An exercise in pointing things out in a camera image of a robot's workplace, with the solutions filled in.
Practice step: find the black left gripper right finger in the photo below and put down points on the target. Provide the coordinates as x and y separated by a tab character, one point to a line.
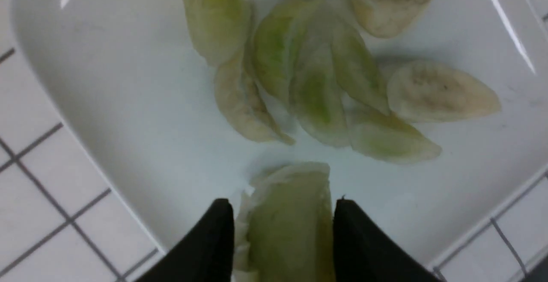
364	253

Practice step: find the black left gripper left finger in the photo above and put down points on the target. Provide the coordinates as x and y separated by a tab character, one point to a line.
205	254

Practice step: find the white rectangular plate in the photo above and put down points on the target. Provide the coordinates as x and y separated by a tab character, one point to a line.
127	82

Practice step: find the pale dumpling left middle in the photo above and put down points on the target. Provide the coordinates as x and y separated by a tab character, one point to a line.
238	99

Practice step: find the pale pink dumpling top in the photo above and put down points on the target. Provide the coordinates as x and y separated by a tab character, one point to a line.
427	91

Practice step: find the small green dumpling bottom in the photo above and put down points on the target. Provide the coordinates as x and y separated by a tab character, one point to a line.
218	28

